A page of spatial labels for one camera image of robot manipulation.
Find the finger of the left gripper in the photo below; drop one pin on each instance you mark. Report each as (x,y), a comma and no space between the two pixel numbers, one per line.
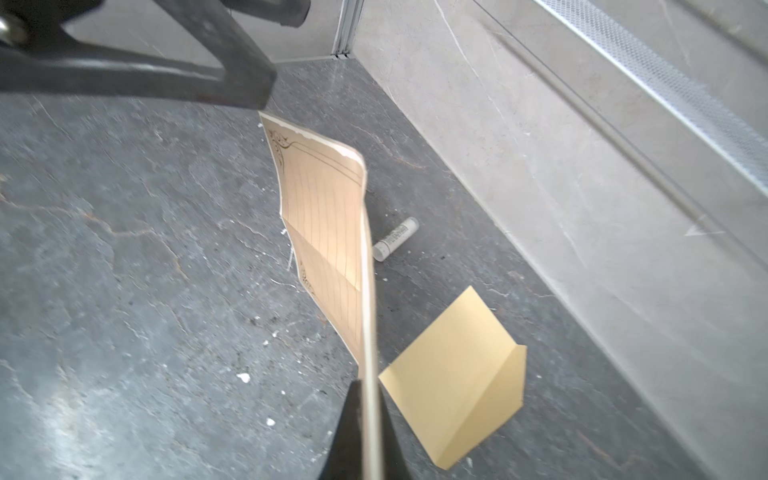
(39,56)

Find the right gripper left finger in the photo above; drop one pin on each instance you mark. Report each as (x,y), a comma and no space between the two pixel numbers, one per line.
(345,457)

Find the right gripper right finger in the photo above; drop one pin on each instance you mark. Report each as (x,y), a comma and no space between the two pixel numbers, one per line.
(395,466)

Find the yellow kraft envelope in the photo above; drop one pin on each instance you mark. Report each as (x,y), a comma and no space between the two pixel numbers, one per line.
(459,381)

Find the tan bordered letter paper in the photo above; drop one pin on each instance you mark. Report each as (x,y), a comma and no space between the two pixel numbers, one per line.
(322,186)

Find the white glue stick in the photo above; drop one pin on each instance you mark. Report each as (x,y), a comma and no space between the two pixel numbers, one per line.
(386,246)

